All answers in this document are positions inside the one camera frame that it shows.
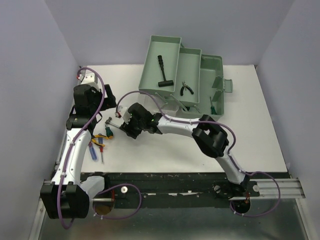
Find aluminium extrusion frame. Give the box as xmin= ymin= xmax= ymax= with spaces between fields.
xmin=253 ymin=178 xmax=306 ymax=200

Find yellow handled pliers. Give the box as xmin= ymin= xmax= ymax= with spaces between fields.
xmin=90 ymin=134 xmax=109 ymax=148

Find green plastic tool box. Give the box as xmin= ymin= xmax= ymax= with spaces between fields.
xmin=138 ymin=35 xmax=233 ymax=121

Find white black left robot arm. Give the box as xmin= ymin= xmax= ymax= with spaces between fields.
xmin=40 ymin=83 xmax=117 ymax=219

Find blue handled screwdriver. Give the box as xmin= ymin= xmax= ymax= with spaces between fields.
xmin=88 ymin=141 xmax=98 ymax=162

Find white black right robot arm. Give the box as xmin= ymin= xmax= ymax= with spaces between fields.
xmin=115 ymin=102 xmax=250 ymax=196

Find black mounting base rail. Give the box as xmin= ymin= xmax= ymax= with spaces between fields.
xmin=82 ymin=171 xmax=261 ymax=210

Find small black pliers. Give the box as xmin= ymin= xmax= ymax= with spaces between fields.
xmin=180 ymin=81 xmax=194 ymax=96

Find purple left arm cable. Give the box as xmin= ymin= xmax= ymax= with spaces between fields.
xmin=57 ymin=66 xmax=143 ymax=230

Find red handled thin screwdriver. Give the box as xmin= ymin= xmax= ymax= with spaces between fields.
xmin=99 ymin=145 xmax=104 ymax=165

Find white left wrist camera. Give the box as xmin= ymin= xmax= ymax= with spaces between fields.
xmin=81 ymin=72 xmax=100 ymax=90

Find green handled hammer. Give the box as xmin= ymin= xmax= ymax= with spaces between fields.
xmin=104 ymin=117 xmax=120 ymax=129

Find black T-handle wrench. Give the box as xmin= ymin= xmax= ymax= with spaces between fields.
xmin=157 ymin=55 xmax=174 ymax=88

